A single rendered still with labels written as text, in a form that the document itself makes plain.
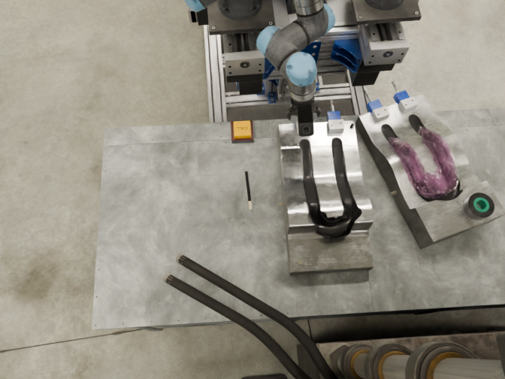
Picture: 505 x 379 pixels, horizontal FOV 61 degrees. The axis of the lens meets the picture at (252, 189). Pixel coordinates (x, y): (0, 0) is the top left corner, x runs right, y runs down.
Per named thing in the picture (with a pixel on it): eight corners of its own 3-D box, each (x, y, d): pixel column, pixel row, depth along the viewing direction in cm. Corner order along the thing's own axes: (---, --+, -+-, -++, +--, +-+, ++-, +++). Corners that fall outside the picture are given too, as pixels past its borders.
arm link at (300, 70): (301, 42, 109) (323, 65, 107) (302, 63, 120) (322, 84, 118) (277, 62, 109) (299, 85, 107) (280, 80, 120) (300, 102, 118)
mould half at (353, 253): (276, 136, 156) (279, 117, 144) (348, 132, 157) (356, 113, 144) (288, 275, 139) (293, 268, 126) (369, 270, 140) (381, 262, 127)
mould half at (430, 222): (355, 123, 158) (362, 107, 148) (418, 101, 161) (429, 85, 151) (420, 250, 142) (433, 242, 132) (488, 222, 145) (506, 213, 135)
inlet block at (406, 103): (383, 87, 160) (388, 79, 155) (396, 83, 161) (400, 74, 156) (400, 116, 156) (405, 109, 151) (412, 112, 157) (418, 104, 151)
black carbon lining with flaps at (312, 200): (297, 141, 148) (300, 128, 139) (343, 139, 148) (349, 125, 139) (307, 241, 136) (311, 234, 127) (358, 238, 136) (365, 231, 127)
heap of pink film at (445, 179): (382, 140, 149) (388, 129, 142) (427, 124, 151) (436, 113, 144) (418, 207, 141) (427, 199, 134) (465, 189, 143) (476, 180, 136)
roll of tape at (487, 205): (458, 199, 136) (464, 195, 133) (482, 193, 137) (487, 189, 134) (470, 223, 134) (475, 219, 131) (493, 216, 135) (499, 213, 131)
